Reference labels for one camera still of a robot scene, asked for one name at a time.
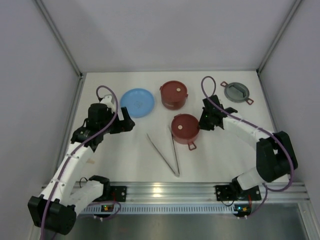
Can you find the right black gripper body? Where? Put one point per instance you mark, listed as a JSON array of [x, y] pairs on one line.
[[208, 116]]

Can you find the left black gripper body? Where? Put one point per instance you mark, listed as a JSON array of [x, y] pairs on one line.
[[123, 122]]

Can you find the dark red lid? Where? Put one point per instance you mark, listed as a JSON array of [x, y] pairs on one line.
[[173, 91], [186, 120]]

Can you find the pink lunch container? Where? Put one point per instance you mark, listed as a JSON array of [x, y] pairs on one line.
[[185, 136]]

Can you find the dark red lunch container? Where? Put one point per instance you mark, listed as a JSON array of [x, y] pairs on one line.
[[174, 105]]

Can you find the metal tongs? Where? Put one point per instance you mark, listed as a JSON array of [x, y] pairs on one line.
[[175, 171]]

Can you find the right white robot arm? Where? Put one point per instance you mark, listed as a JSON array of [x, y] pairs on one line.
[[275, 156]]

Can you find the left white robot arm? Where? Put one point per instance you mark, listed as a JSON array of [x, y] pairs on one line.
[[57, 206]]

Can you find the blue plate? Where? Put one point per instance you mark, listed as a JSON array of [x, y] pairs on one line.
[[138, 101]]

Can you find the grey top lid with clasps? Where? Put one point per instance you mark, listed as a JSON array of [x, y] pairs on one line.
[[237, 92]]

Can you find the wooden spoon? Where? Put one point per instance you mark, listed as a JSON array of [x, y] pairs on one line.
[[90, 161]]

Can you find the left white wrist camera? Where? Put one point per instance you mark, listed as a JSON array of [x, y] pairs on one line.
[[109, 101]]

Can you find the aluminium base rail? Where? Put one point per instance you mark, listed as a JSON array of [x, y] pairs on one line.
[[188, 198]]

